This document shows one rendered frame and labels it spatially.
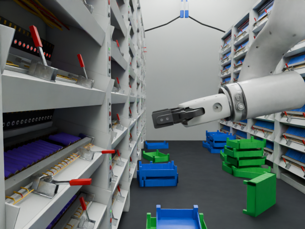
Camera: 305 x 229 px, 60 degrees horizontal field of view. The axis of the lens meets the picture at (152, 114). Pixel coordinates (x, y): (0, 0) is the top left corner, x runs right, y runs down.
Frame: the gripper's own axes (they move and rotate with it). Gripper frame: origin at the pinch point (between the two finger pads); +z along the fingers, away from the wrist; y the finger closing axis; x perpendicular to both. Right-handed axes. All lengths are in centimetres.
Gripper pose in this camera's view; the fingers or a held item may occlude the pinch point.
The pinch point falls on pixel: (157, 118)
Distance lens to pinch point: 58.7
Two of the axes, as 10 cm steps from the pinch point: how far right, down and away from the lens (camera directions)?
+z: -9.8, 2.1, 0.2
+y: 0.1, -0.5, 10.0
